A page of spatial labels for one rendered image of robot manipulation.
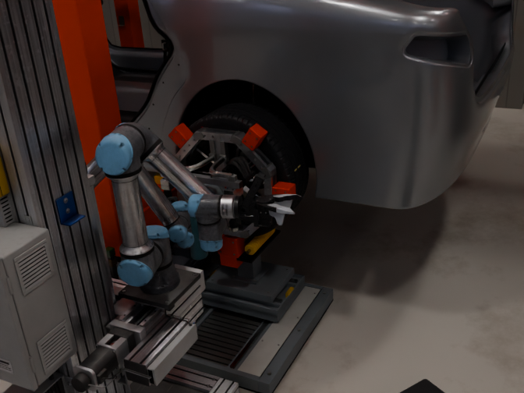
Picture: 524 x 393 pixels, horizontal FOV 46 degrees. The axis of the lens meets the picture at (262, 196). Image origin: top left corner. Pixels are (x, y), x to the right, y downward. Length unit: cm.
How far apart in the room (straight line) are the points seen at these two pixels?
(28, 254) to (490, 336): 236
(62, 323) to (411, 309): 206
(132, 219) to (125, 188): 11
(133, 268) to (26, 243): 37
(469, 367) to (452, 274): 82
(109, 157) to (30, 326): 56
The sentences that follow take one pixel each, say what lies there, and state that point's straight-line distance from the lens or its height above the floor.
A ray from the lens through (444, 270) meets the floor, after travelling 394.
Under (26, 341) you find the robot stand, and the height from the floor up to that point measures 94.
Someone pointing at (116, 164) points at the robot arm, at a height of 138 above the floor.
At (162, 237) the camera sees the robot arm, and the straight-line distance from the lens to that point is 223.
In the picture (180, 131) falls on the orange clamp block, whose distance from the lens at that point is 303.
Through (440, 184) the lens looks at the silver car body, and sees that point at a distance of 300.
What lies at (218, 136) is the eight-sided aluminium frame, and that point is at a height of 110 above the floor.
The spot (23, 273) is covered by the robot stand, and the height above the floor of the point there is 115.
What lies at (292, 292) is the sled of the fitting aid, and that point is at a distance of 340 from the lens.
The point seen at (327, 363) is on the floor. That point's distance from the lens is 320.
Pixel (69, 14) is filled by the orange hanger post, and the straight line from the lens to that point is 283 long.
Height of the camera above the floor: 208
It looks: 25 degrees down
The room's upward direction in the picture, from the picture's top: 4 degrees counter-clockwise
